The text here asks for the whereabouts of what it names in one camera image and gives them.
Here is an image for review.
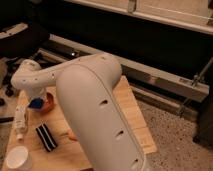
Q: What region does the black white striped cloth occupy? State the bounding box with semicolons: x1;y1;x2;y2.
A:
36;124;58;152

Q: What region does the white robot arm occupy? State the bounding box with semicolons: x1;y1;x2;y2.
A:
11;53;152;171

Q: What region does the clear plastic bottle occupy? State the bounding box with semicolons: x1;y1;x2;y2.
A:
14;105;27;141

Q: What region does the wooden table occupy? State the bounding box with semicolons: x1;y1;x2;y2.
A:
5;76;157;171

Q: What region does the white cup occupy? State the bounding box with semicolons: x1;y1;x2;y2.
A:
6;146;32;171

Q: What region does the orange carrot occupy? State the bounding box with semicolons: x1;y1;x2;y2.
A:
61;129;77;141

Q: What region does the metal rail beam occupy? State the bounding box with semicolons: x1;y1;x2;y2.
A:
33;33;210;123

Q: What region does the black office chair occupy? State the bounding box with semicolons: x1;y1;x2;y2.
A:
0;0;51;98

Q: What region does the orange ceramic bowl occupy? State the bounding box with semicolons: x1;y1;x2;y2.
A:
40;93;54;113

